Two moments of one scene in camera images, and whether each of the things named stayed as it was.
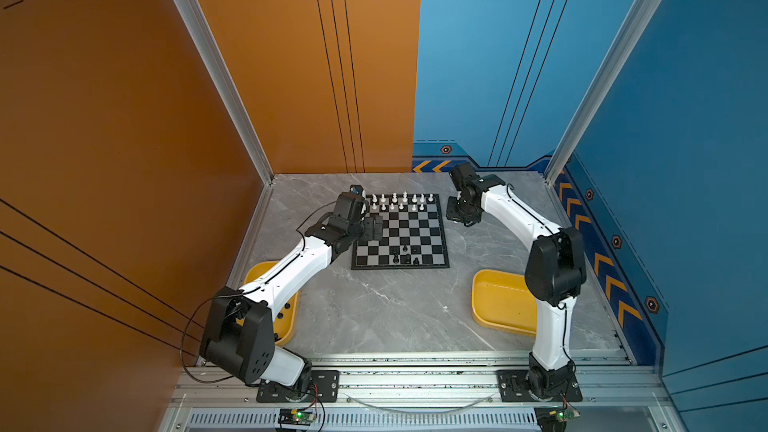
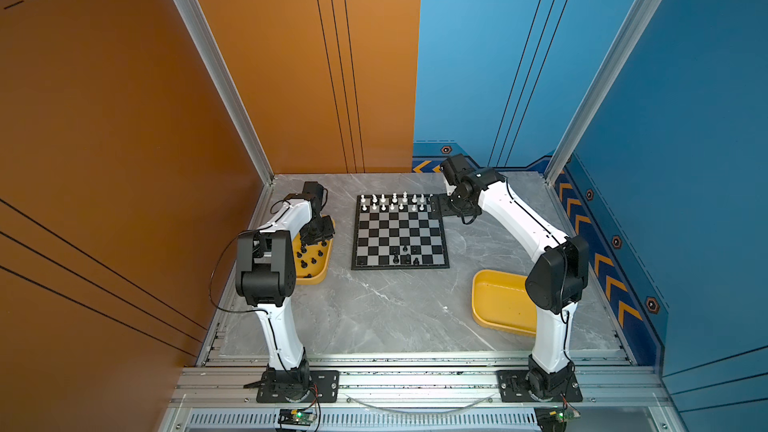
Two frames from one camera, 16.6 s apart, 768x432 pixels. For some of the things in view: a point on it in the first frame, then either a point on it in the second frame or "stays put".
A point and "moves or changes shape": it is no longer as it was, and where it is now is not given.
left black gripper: [368, 234] -> [328, 233]
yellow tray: [287, 320] moves or changes shape
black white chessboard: [413, 234] stays put
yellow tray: [502, 301] stays put
